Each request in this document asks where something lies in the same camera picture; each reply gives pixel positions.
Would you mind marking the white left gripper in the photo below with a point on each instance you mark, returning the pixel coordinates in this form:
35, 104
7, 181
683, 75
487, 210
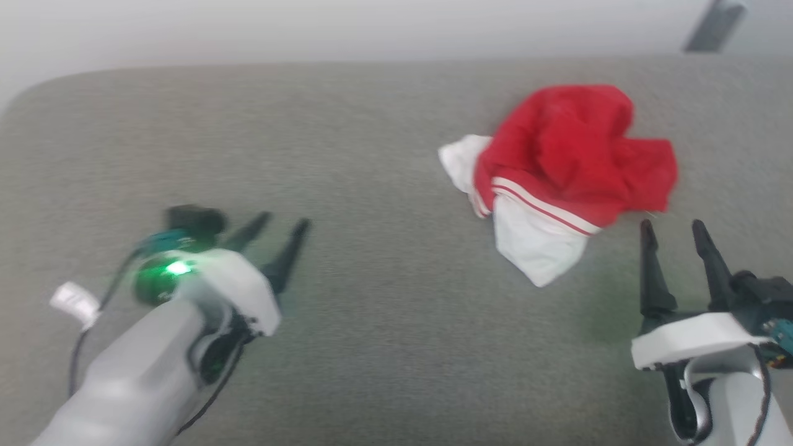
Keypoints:
238, 285

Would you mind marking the grey fabric sofa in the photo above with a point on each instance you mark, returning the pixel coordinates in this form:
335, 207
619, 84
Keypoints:
384, 248

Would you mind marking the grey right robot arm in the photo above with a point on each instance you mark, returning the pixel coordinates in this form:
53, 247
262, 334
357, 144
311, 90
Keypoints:
737, 409

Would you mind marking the red and white jersey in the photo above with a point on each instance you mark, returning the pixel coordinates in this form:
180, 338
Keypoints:
570, 155

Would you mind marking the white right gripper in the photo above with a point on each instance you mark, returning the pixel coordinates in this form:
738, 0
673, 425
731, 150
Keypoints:
694, 339

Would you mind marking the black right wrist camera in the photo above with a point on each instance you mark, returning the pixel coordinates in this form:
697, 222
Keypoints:
765, 300

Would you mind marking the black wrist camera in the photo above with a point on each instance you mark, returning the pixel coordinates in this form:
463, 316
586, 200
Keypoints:
765, 300
193, 220

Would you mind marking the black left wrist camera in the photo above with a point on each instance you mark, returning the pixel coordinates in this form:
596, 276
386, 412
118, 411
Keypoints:
193, 220

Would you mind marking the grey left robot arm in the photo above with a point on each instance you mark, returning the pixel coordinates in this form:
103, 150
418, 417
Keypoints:
136, 378

